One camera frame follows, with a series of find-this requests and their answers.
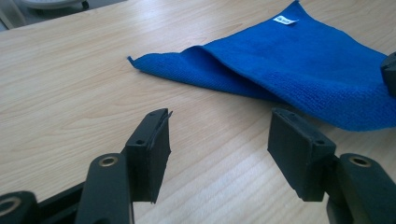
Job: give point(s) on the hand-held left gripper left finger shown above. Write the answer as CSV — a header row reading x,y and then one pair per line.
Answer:
x,y
149,155

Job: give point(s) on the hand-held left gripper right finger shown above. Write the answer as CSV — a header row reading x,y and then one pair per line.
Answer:
x,y
295,152

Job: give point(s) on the blue microfibre cloth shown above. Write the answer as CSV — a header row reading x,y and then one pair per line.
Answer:
x,y
295,68

